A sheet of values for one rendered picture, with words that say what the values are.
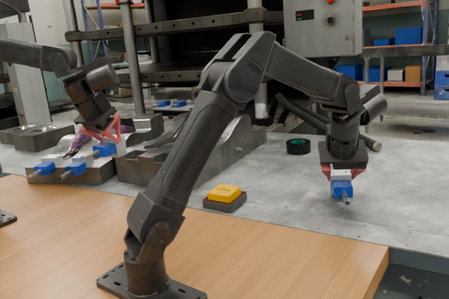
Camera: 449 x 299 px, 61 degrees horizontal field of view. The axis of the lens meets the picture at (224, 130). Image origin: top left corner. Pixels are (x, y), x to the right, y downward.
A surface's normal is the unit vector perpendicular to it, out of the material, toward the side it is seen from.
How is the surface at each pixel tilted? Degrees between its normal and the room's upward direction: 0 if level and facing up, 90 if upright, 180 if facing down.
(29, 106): 90
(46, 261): 0
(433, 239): 0
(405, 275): 90
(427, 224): 0
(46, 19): 90
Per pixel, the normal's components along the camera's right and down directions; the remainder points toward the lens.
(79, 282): -0.08, -0.97
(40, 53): 0.12, 0.18
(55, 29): 0.76, 0.09
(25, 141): -0.50, 0.25
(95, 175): -0.23, 0.26
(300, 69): 0.51, 0.12
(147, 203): -0.73, -0.45
